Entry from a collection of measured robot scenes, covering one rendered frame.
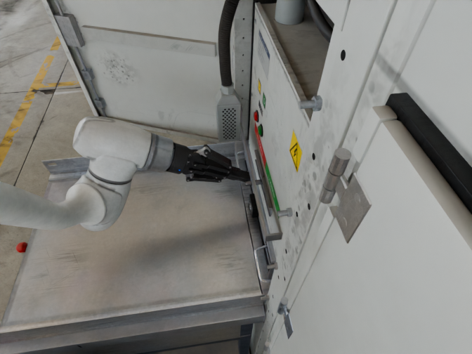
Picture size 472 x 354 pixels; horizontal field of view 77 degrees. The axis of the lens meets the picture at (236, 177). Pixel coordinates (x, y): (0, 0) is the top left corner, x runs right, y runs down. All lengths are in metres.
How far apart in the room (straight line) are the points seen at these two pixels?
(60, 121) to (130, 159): 2.34
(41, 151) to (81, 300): 1.98
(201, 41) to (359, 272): 0.88
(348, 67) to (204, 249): 0.76
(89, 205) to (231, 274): 0.42
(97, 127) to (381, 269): 0.61
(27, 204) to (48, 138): 2.36
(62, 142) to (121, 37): 1.79
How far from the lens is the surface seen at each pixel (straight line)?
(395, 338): 0.20
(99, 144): 0.69
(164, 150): 0.72
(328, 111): 0.28
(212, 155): 0.75
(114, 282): 0.94
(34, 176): 2.63
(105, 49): 1.21
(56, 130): 2.95
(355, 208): 0.20
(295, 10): 0.72
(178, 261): 0.92
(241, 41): 0.91
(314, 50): 0.64
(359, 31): 0.24
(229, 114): 0.90
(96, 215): 0.74
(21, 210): 0.55
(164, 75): 1.14
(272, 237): 0.70
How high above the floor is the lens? 1.67
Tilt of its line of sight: 50 degrees down
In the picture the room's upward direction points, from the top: straight up
